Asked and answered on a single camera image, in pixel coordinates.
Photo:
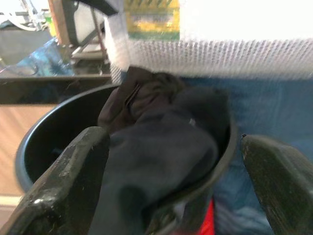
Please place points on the dark navy garment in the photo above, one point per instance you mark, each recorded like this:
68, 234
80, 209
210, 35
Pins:
156, 166

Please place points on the black round laundry bucket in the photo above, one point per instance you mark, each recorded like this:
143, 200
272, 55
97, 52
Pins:
49, 137

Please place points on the blue fabric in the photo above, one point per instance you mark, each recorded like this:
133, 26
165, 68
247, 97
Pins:
269, 110

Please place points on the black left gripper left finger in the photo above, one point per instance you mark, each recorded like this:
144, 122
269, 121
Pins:
58, 186

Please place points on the blue plastic bag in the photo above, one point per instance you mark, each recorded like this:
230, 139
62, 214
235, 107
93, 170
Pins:
46, 61

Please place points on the black framed chair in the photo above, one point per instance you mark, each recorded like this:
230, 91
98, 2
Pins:
83, 22

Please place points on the red fabric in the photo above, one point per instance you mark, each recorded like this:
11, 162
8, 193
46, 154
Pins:
207, 218

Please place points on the dark brown garment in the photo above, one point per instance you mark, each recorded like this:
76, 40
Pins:
137, 98

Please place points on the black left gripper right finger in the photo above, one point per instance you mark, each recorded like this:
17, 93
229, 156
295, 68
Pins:
281, 181

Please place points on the white mesh laundry basket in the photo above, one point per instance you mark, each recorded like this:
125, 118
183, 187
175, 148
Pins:
215, 56

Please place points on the yellow green printed box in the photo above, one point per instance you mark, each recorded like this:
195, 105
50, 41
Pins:
152, 19

